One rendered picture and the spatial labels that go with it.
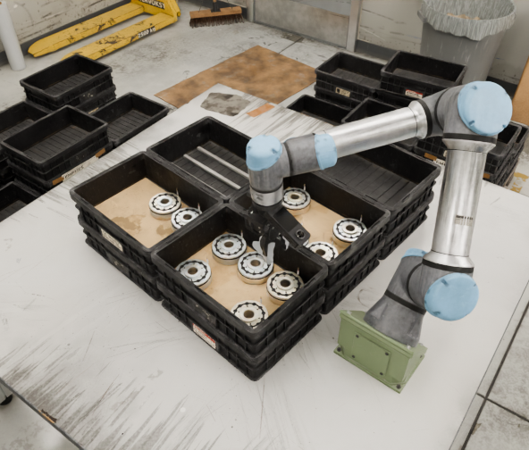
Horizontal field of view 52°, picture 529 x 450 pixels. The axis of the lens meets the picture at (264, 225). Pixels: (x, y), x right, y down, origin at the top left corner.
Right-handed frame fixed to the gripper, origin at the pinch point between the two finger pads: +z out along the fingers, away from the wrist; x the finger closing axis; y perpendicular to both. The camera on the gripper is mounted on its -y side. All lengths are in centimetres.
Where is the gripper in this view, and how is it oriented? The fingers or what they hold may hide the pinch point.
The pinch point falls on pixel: (278, 255)
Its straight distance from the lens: 139.3
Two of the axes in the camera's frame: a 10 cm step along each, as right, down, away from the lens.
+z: 0.7, 6.7, 7.4
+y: -7.4, -4.7, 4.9
